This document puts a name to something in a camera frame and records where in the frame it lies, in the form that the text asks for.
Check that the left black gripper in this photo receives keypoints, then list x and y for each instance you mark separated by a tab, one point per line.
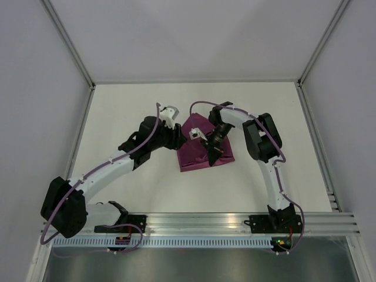
177	138

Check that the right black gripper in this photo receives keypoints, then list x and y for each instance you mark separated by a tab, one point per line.
214	151

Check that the purple cloth napkin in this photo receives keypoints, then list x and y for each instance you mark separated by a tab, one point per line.
192	155

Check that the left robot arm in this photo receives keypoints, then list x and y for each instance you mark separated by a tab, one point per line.
66	206

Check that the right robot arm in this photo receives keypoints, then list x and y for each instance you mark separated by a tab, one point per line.
263	144

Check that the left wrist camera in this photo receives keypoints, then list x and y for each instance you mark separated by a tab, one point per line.
168	115

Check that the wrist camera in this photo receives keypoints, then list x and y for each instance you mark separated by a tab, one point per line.
196	133
168	115

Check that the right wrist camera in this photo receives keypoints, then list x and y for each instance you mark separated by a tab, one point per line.
196	133

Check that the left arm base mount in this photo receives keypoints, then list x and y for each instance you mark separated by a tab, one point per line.
129	229

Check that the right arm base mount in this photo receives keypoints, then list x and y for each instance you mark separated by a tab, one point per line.
284	232

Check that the white slotted cable duct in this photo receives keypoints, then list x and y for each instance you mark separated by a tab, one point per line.
166	242

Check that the aluminium mounting rail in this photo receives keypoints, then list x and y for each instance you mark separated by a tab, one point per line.
231	224

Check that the left aluminium frame post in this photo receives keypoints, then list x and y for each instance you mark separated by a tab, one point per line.
69	45

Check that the aluminium frame post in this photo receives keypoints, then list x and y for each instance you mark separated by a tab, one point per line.
69	45
329	30

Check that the right aluminium frame post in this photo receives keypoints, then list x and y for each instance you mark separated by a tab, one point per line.
329	30

